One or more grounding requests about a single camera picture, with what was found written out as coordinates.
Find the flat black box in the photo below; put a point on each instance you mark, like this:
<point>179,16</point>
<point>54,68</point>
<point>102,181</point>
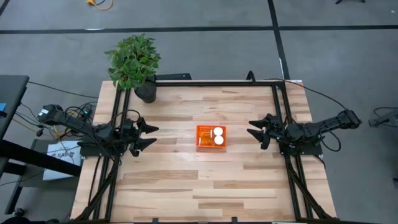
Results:
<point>174,76</point>

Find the black caster wheel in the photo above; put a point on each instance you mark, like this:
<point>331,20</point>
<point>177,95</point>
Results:
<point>18,212</point>

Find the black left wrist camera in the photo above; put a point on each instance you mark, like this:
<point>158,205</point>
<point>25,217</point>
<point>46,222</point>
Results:
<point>127,127</point>

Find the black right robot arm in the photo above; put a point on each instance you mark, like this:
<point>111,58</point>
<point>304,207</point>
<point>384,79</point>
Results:
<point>320,127</point>

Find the black aluminium table frame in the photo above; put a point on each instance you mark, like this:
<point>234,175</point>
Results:
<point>217,83</point>

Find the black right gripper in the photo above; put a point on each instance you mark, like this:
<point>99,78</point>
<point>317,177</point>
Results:
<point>273,130</point>

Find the green potted plant black pot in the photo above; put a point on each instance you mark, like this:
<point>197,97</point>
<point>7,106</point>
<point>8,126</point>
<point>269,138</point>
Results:
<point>133,62</point>

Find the black table clamp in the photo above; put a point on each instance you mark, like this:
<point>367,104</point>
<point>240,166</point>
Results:
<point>251,76</point>

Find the black desk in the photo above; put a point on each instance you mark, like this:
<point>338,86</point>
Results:
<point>12,93</point>

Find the white printed sheet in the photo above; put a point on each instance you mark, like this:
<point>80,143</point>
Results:
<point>56,147</point>

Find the black floor stand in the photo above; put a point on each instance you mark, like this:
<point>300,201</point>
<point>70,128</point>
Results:
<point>385,118</point>

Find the black desk leg beam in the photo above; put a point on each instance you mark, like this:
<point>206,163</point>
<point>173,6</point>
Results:
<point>31,155</point>

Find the small blue item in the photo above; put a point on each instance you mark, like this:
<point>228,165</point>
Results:
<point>2,107</point>

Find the orange plastic basket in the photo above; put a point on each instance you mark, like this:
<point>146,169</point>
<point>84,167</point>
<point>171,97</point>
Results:
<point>222,145</point>

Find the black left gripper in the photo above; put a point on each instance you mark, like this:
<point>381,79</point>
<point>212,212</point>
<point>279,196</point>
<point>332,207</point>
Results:
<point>136,137</point>

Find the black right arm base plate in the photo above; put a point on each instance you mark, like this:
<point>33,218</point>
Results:
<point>311,151</point>

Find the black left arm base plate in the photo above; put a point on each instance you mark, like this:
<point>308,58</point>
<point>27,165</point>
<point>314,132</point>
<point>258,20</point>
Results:
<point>93,152</point>

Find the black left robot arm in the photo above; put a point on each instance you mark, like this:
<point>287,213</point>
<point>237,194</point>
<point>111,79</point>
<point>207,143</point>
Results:
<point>77,123</point>

